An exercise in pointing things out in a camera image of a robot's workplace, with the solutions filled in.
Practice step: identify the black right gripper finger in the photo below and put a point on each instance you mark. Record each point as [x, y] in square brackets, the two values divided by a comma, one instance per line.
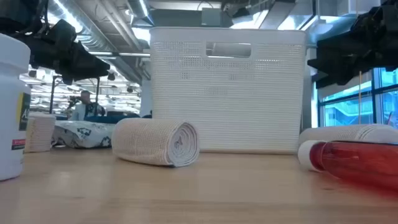
[332, 80]
[332, 59]

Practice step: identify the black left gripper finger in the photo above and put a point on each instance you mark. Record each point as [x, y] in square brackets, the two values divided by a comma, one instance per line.
[87, 63]

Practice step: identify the beige elastic bandage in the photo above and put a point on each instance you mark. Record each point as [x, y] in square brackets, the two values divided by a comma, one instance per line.
[342, 133]
[40, 133]
[149, 141]

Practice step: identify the large white pill bottle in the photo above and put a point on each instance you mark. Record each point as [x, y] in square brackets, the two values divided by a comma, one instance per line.
[11, 93]

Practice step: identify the red liquid bottle white cap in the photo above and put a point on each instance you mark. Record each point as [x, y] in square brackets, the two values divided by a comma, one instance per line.
[357, 161]

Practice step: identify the white perforated plastic basket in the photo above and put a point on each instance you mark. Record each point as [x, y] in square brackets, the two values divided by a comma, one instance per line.
[230, 109]

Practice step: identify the person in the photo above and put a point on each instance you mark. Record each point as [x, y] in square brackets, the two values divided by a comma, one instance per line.
[82, 109]

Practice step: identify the navy blue cloth bag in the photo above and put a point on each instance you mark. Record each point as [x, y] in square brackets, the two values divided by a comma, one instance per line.
[109, 119]

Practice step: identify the black background stand frame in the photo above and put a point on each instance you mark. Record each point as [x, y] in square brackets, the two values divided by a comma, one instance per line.
[52, 93]

